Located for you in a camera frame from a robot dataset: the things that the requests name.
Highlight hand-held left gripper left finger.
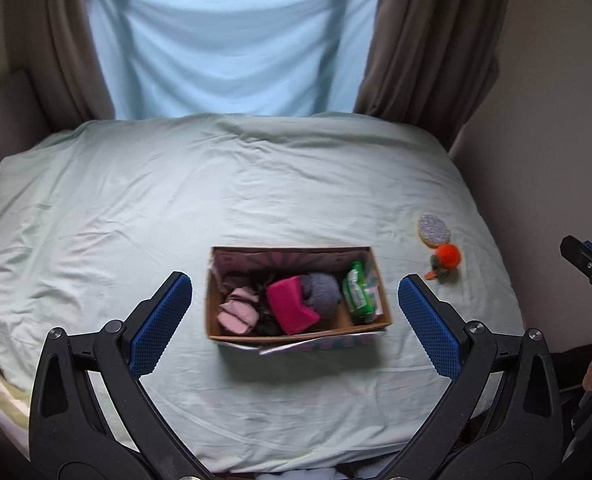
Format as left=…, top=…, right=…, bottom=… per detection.
left=28, top=271, right=211, bottom=480

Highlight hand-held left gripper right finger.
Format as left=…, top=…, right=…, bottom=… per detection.
left=371, top=274, right=564, bottom=480

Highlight orange pompom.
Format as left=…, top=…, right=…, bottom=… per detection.
left=424, top=244, right=462, bottom=281

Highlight green wet wipes packet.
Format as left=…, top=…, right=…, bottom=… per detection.
left=342, top=260, right=383, bottom=318

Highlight pink socks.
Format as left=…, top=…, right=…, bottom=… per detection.
left=217, top=286, right=261, bottom=335

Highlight round glitter sponge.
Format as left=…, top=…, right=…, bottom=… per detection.
left=417, top=214, right=453, bottom=248

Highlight black hair bow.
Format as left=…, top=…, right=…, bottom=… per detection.
left=253, top=310, right=283, bottom=337

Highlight grey sock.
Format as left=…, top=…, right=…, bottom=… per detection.
left=301, top=273, right=341, bottom=317

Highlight dark patterned scrunchie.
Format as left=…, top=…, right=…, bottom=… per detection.
left=221, top=271, right=277, bottom=295

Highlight magenta cloth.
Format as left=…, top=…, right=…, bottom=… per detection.
left=267, top=276, right=321, bottom=335

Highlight patterned cardboard box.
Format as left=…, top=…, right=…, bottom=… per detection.
left=206, top=246, right=393, bottom=356

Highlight bed with pale green sheet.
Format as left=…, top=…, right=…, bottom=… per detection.
left=0, top=112, right=524, bottom=476

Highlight cream blanket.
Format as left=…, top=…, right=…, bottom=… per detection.
left=0, top=352, right=31, bottom=451

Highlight brown curtain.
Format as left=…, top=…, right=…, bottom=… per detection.
left=353, top=0, right=514, bottom=153
left=43, top=0, right=116, bottom=123

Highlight light blue hanging cloth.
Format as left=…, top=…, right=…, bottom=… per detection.
left=84, top=0, right=383, bottom=121

